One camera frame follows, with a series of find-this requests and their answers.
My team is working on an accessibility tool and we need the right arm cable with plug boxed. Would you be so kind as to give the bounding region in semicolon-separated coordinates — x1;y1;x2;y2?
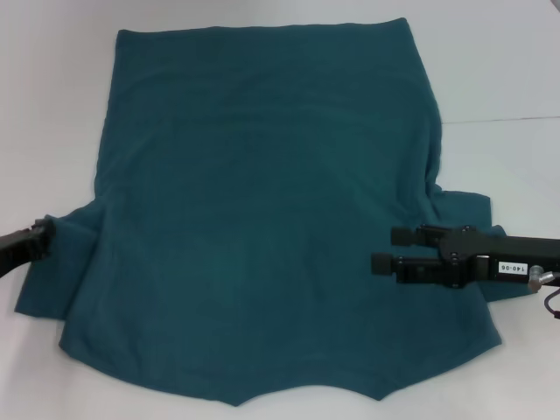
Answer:
527;265;560;323

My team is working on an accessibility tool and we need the teal blue shirt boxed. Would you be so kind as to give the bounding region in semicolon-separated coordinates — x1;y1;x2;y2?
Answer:
11;17;542;397

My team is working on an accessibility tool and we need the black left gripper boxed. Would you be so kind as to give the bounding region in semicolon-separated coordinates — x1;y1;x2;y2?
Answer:
0;218;57;279

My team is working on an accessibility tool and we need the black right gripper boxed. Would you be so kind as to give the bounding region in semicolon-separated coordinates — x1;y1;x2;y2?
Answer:
370;224;560;290

